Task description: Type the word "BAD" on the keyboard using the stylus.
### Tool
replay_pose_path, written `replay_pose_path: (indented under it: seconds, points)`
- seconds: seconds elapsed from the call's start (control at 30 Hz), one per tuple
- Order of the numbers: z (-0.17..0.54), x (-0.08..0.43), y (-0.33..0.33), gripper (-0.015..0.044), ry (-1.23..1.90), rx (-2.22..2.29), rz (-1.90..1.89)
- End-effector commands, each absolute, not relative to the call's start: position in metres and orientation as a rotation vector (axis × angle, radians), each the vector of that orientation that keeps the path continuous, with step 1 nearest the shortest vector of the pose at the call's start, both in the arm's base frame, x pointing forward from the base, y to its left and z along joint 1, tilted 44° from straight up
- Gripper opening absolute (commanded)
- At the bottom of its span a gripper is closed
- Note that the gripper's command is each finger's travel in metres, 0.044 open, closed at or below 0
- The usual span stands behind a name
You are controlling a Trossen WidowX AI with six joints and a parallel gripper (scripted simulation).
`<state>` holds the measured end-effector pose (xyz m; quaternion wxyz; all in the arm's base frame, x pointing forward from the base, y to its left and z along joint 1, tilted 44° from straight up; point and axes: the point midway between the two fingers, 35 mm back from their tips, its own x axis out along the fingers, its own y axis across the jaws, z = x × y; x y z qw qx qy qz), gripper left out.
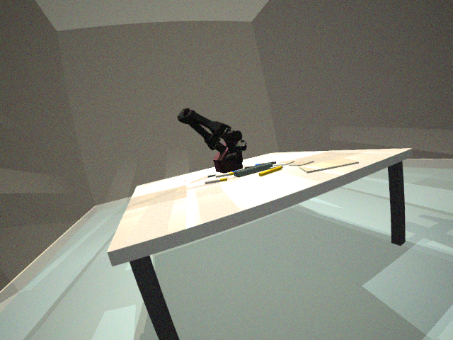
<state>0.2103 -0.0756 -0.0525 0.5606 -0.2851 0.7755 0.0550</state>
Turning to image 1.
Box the grey keyboard with keys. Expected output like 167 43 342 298
233 163 273 177

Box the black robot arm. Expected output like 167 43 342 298
178 108 247 154

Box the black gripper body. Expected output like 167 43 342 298
226 141 238 162

